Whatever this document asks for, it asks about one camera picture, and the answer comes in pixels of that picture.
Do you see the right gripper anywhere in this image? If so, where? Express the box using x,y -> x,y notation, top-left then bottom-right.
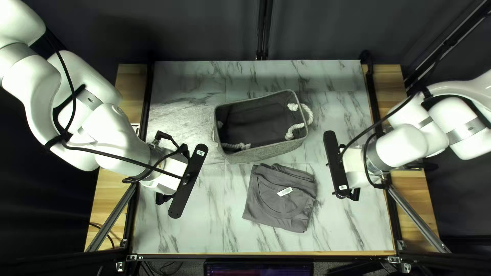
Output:
342,146 -> 372,202

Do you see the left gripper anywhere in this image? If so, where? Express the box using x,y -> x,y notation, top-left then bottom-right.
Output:
141,153 -> 189,206

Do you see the grey sweatshirt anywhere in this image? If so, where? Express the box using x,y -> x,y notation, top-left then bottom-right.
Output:
242,163 -> 318,234

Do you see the grey fabric basket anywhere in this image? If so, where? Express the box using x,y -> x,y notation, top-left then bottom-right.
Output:
212,89 -> 314,165

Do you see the laptop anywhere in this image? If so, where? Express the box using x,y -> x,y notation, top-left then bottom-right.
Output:
203,261 -> 315,276

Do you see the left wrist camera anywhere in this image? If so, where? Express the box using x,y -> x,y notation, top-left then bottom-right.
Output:
168,144 -> 209,219

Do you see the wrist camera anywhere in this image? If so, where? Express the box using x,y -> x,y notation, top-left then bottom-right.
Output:
323,131 -> 352,199
168,144 -> 209,219

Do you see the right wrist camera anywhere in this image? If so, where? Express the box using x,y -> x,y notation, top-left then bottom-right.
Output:
323,131 -> 352,199

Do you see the black floor cable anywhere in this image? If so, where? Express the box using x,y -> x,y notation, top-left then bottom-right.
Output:
89,222 -> 116,250

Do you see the black frame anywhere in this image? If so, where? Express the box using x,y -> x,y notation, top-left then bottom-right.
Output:
84,0 -> 491,276

